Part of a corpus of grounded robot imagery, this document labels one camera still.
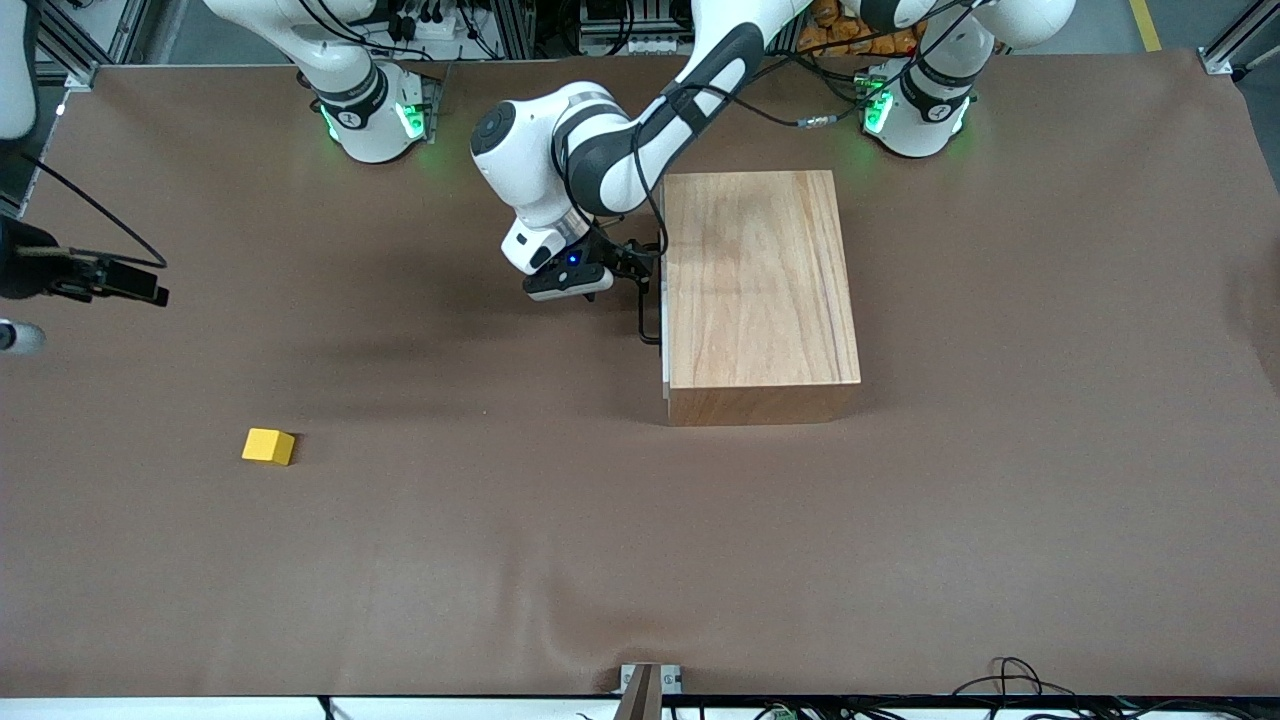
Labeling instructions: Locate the wooden drawer with black handle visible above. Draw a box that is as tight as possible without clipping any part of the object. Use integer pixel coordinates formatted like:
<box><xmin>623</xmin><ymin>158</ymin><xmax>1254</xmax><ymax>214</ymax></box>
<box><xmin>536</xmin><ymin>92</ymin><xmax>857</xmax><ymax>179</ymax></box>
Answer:
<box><xmin>638</xmin><ymin>240</ymin><xmax>671</xmax><ymax>401</ymax></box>

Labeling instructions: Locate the yellow block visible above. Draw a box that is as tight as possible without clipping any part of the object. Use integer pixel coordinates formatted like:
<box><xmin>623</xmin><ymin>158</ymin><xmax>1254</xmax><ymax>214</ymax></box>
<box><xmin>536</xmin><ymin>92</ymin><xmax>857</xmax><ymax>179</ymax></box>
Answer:
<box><xmin>241</xmin><ymin>428</ymin><xmax>297</xmax><ymax>467</ymax></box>

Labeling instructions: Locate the wooden drawer cabinet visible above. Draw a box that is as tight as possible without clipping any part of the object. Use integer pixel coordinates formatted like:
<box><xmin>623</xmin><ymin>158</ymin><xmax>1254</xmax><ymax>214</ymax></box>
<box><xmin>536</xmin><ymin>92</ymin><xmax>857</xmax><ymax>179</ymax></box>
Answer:
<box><xmin>662</xmin><ymin>170</ymin><xmax>863</xmax><ymax>428</ymax></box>

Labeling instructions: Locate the grey equipment rack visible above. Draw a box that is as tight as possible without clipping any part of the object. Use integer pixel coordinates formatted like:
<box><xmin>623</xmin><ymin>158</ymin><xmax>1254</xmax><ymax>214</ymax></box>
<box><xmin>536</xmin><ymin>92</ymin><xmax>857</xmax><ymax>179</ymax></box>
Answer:
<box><xmin>578</xmin><ymin>0</ymin><xmax>693</xmax><ymax>58</ymax></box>

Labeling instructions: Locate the white power strip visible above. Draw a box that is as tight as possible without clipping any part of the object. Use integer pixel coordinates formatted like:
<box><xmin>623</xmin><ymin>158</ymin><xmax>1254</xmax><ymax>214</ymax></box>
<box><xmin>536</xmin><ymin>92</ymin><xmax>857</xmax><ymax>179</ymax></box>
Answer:
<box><xmin>385</xmin><ymin>5</ymin><xmax>463</xmax><ymax>43</ymax></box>

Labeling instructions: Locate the pile of orange objects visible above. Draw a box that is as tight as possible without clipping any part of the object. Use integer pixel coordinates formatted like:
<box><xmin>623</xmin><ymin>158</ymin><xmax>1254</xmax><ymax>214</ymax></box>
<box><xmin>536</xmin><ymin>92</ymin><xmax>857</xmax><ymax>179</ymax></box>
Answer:
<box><xmin>797</xmin><ymin>0</ymin><xmax>926</xmax><ymax>58</ymax></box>

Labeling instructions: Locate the brown table cloth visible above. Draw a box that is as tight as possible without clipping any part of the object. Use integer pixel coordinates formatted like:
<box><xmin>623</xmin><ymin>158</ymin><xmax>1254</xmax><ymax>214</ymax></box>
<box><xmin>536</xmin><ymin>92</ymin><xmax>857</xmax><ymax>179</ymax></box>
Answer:
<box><xmin>0</xmin><ymin>52</ymin><xmax>1280</xmax><ymax>699</ymax></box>

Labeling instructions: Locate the aluminium frame profile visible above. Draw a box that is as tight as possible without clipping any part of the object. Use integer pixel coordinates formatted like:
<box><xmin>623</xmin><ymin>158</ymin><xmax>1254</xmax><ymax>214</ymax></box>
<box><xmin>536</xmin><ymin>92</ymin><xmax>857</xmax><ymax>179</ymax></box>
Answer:
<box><xmin>30</xmin><ymin>0</ymin><xmax>151</xmax><ymax>91</ymax></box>
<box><xmin>1200</xmin><ymin>0</ymin><xmax>1280</xmax><ymax>76</ymax></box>

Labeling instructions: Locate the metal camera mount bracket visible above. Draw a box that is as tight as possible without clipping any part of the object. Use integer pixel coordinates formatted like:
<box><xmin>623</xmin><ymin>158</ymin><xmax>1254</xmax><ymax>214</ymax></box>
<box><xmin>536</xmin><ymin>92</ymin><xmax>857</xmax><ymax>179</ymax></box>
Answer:
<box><xmin>618</xmin><ymin>663</ymin><xmax>684</xmax><ymax>720</ymax></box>

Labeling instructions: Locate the black cable tangle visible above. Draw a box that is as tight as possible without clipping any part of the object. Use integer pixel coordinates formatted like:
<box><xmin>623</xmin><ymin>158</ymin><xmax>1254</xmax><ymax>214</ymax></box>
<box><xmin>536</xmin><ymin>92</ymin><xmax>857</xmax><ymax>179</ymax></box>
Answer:
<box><xmin>950</xmin><ymin>655</ymin><xmax>1280</xmax><ymax>720</ymax></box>

